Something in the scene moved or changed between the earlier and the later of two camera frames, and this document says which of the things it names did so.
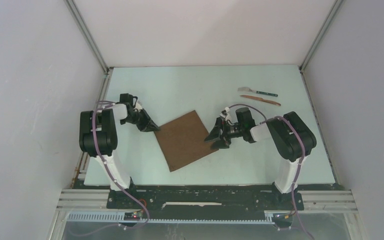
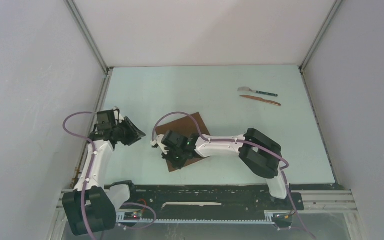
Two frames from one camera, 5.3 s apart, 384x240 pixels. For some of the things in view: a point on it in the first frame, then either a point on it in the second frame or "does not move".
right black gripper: x=215 y=134 to x=167 y=154
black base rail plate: x=204 y=200 does not move
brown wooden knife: x=262 y=99 does not move
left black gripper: x=151 y=126 to x=135 y=134
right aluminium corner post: x=335 y=7 does not move
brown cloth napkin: x=183 y=142 does not move
